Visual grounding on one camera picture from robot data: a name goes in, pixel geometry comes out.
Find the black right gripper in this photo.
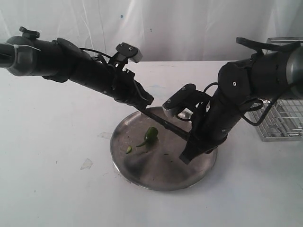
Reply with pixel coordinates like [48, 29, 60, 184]
[179, 104, 227, 165]

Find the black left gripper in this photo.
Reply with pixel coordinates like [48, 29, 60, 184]
[112, 69, 153, 109]

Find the black kitchen knife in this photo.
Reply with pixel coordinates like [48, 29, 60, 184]
[138, 109, 189, 141]

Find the dark green pear-shaped vegetable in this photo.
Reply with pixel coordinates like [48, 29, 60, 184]
[137, 127, 159, 147]

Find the wire metal utensil holder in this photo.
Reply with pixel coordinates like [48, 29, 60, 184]
[248, 37, 303, 142]

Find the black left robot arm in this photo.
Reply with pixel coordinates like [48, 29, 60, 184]
[0, 27, 154, 109]

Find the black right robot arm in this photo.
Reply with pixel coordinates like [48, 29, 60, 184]
[179, 37, 303, 164]

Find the blurry green vegetable piece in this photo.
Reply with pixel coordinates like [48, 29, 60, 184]
[126, 146, 132, 154]

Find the round steel plate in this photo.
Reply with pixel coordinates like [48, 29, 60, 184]
[110, 111, 218, 191]

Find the white backdrop curtain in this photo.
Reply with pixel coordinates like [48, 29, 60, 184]
[0, 0, 303, 61]

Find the clear tape scrap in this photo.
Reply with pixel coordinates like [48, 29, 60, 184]
[80, 158, 93, 170]

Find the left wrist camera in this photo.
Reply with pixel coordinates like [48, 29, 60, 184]
[108, 43, 143, 70]

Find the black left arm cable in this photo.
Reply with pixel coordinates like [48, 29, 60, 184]
[79, 48, 147, 102]

